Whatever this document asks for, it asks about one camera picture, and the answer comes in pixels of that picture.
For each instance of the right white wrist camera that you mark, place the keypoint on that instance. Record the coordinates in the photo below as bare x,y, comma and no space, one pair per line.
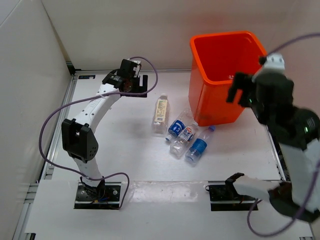
272,63

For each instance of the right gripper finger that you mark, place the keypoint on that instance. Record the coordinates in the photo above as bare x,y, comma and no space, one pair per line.
245,100
241,81

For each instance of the blue label purple cap bottle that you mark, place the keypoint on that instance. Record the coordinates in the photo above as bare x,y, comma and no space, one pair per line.
195,152

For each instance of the aluminium table frame rail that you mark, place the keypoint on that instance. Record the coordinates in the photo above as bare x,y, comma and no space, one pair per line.
46,169

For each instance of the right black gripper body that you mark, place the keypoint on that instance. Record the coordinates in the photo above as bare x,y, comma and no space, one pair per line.
258,108

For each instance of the blue label sticker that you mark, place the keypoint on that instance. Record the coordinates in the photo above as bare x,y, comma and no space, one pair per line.
86,77

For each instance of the yellow label plastic bottle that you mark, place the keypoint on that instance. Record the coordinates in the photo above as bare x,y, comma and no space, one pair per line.
161,115

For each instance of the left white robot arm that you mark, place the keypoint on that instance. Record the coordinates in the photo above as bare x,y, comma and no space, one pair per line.
78,134

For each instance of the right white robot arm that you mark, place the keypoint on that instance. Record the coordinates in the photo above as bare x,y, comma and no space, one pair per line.
297,130

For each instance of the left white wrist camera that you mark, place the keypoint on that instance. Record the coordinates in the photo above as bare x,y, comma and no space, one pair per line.
136,67

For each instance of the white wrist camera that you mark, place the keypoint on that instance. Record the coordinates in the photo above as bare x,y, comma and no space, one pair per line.
136,67
272,63

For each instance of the white blue label bottle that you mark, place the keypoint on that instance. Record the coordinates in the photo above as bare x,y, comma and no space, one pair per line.
179,146

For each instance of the orange plastic bin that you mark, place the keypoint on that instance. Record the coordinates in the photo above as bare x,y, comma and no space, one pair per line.
216,57

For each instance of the blue label crushed bottle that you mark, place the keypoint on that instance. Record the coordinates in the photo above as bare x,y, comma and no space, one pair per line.
179,124

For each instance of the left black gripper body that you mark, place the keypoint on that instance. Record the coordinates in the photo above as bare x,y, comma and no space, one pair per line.
135,84

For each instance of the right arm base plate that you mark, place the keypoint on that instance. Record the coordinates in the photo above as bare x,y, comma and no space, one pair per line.
223,201

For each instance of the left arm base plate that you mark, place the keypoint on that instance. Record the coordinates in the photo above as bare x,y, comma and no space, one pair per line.
108,199

